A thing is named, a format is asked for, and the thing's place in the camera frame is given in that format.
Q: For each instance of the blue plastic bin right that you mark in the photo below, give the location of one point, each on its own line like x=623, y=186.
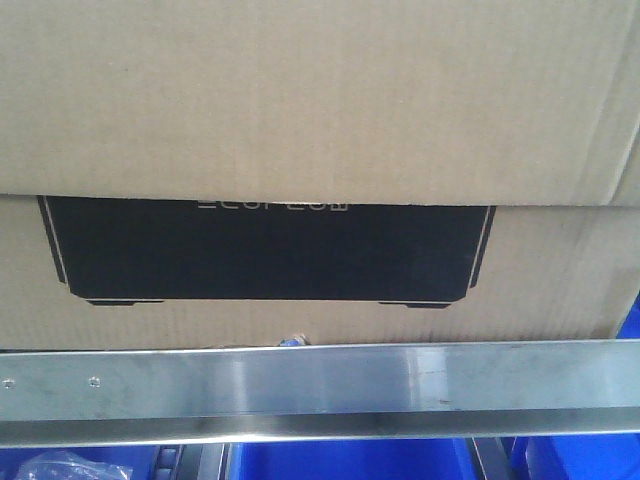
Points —
x=599, y=456

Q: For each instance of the clear plastic bag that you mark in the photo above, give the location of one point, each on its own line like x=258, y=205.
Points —
x=65, y=465

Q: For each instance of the blue plastic bin centre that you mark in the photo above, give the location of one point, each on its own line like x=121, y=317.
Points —
x=353, y=459

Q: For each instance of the blue plastic bin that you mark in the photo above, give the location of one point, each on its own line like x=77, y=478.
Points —
x=599, y=456
x=148, y=462
x=353, y=459

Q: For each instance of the metal shelf rail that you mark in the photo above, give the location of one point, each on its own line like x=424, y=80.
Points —
x=489, y=389

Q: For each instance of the blue plastic bin left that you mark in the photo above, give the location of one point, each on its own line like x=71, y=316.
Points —
x=148, y=462

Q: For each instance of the brown cardboard box black print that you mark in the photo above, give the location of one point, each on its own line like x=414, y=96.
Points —
x=189, y=174

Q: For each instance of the blue bin behind box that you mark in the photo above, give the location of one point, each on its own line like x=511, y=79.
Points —
x=630, y=326

